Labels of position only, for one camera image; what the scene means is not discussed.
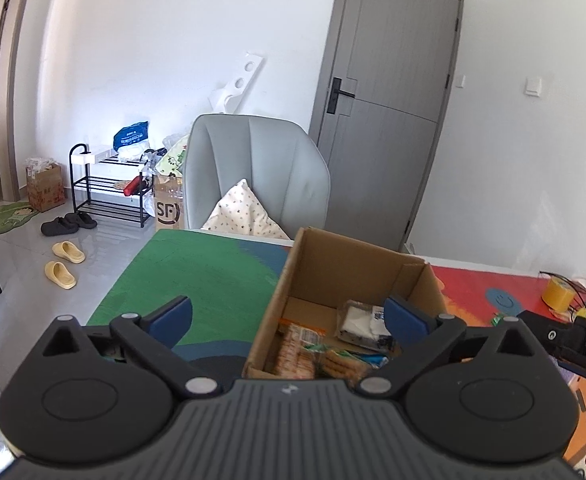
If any black metal shoe rack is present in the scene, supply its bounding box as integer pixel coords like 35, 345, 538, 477
70, 144, 155, 228

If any grey door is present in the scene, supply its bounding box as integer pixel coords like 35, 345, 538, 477
309, 0, 466, 253

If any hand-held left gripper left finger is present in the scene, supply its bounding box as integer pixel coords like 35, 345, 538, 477
38, 296, 224, 401

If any grey upholstered chair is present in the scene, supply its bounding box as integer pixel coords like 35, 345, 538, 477
182, 113, 331, 241

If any black door handle lock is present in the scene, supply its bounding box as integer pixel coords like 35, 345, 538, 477
326, 77, 356, 115

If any white foam board with holes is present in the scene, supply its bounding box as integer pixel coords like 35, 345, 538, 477
209, 51, 264, 116

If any white dotted pillow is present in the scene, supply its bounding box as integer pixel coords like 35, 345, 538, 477
200, 178, 291, 241

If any orange biscuit packet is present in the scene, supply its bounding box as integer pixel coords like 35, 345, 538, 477
318, 347, 374, 381

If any colourful cartoon table mat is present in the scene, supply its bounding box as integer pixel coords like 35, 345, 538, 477
86, 230, 586, 480

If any green white printed bag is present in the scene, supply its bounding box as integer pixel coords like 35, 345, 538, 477
154, 134, 191, 177

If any brown printed paper bag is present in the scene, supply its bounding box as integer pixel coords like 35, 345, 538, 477
153, 174, 186, 232

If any yellow slipper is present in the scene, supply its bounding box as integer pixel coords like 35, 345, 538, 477
52, 241, 86, 263
44, 261, 78, 289

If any yellow tape roll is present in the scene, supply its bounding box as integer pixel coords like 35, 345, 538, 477
542, 276, 574, 311

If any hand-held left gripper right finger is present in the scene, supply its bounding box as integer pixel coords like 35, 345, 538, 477
355, 296, 548, 401

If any small brown cardboard carton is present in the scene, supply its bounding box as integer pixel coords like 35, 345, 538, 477
24, 157, 67, 213

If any blue white plastic bag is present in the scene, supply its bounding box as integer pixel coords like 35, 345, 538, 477
112, 121, 150, 157

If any green floor rug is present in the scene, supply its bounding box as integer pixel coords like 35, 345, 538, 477
0, 201, 41, 236

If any black slipper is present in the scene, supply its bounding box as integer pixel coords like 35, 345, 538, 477
63, 211, 98, 230
40, 217, 80, 237

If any brown cardboard box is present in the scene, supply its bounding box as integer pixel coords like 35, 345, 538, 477
242, 226, 448, 381

